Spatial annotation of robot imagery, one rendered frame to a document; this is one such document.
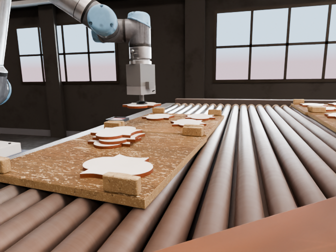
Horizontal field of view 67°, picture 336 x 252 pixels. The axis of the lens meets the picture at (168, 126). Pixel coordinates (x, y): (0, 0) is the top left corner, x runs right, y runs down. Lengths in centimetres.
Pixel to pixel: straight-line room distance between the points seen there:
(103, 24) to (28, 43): 492
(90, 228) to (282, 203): 27
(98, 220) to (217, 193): 19
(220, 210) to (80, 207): 20
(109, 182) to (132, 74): 55
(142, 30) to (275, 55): 338
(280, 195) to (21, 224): 37
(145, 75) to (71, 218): 60
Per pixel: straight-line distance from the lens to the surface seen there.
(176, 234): 33
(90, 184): 43
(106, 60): 468
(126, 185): 38
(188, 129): 73
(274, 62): 414
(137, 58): 88
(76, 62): 498
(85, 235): 34
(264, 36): 416
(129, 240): 33
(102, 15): 76
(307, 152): 71
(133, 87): 88
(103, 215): 38
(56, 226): 38
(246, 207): 39
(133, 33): 89
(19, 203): 46
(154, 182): 42
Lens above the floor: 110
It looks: 11 degrees down
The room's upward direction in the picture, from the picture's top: 1 degrees counter-clockwise
